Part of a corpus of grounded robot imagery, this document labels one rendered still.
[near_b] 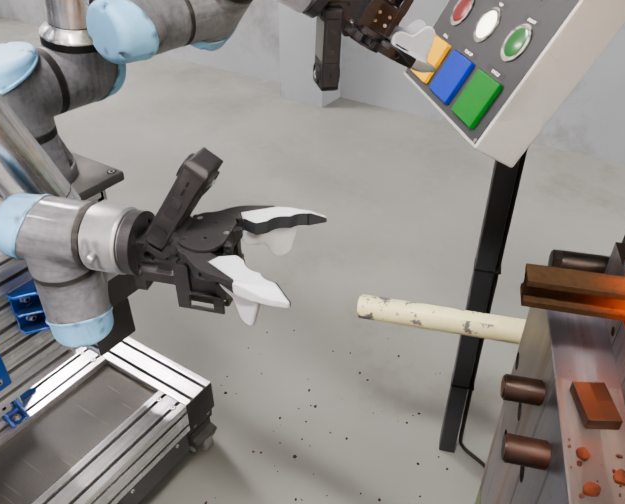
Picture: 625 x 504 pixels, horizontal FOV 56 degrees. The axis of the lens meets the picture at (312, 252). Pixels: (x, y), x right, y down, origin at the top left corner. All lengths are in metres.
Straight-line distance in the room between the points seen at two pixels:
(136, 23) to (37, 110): 0.41
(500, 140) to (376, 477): 0.98
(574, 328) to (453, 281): 1.56
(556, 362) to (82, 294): 0.52
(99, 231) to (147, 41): 0.24
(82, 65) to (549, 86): 0.76
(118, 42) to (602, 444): 0.64
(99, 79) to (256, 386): 1.01
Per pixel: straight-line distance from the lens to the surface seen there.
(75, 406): 1.58
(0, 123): 0.78
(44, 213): 0.69
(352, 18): 0.85
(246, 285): 0.55
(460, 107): 0.98
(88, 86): 1.16
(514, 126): 0.93
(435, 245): 2.40
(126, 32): 0.74
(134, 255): 0.65
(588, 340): 0.68
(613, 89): 3.21
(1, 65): 1.09
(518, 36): 0.96
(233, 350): 1.92
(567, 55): 0.93
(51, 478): 1.47
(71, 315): 0.75
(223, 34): 0.87
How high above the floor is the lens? 1.34
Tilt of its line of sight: 36 degrees down
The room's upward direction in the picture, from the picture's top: straight up
